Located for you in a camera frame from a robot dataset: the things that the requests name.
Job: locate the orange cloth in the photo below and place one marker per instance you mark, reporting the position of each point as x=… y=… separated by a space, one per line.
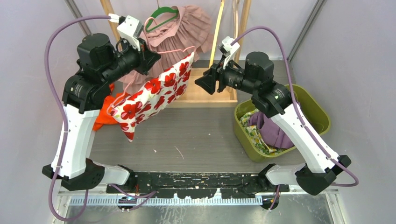
x=104 y=118

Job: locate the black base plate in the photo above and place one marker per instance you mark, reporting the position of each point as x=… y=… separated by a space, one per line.
x=197 y=189

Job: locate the yellow hanger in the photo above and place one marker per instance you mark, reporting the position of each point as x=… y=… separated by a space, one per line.
x=216 y=31

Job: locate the wooden clothes rack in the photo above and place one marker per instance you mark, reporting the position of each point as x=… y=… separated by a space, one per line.
x=195 y=97

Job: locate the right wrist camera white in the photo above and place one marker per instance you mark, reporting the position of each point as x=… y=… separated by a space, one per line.
x=228 y=49

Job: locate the beige wooden hanger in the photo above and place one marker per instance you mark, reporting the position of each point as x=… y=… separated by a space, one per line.
x=236 y=19

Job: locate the pink dress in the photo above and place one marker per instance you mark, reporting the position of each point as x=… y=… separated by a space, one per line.
x=194 y=24

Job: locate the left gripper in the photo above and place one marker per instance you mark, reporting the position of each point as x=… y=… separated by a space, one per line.
x=146 y=59

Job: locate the green plastic basket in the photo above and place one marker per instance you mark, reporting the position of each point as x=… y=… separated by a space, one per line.
x=257 y=151

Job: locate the red floral garment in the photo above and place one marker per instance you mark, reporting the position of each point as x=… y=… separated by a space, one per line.
x=154 y=96

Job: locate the pink hanger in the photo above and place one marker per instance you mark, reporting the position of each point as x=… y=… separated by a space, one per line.
x=171 y=51

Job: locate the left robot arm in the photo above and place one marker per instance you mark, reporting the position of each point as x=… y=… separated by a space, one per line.
x=100 y=64

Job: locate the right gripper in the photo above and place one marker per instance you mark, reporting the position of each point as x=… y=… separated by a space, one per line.
x=208 y=81

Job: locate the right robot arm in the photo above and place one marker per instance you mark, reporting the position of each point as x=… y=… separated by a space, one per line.
x=277 y=102

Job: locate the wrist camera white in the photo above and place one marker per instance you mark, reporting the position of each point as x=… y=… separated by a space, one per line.
x=130 y=28
x=228 y=49

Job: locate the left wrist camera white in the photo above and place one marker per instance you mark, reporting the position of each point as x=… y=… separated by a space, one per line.
x=130 y=28

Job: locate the purple skirt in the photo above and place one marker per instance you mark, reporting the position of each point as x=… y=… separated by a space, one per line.
x=270 y=132

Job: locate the green hanger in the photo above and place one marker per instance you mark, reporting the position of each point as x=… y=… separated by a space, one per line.
x=161 y=16

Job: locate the lemon print skirt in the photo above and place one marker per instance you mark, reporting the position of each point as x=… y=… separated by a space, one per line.
x=254 y=135

